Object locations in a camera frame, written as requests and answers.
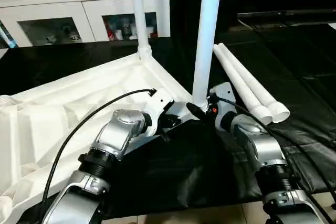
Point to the white plastic table leg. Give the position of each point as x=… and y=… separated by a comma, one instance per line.
x=239, y=85
x=207, y=35
x=257, y=87
x=138, y=14

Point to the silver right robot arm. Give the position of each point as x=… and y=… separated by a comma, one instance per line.
x=257, y=150

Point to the black work mat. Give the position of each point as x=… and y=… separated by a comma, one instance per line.
x=168, y=182

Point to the red bottle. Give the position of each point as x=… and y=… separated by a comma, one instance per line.
x=110, y=32

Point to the white glass-door cabinet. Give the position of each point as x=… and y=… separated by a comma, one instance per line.
x=52, y=3

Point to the teal plastic object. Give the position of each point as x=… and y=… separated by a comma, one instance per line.
x=6, y=38

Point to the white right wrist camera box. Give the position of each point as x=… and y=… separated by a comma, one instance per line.
x=223, y=95

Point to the dark metal rail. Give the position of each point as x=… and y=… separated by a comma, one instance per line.
x=289, y=15

